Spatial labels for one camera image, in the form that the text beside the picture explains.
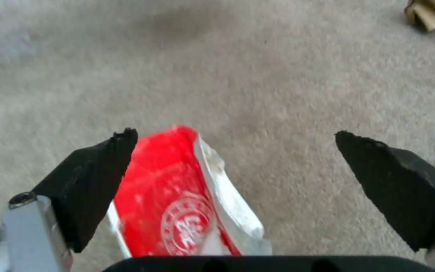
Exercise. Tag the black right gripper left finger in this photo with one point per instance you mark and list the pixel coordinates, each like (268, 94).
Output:
(77, 184)

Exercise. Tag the crumpled brown paper bag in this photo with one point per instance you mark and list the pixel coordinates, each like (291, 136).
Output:
(434, 14)

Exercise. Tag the red and white snack wrapper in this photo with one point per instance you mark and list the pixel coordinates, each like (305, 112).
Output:
(179, 198)

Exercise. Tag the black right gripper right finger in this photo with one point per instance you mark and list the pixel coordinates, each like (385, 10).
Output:
(398, 184)

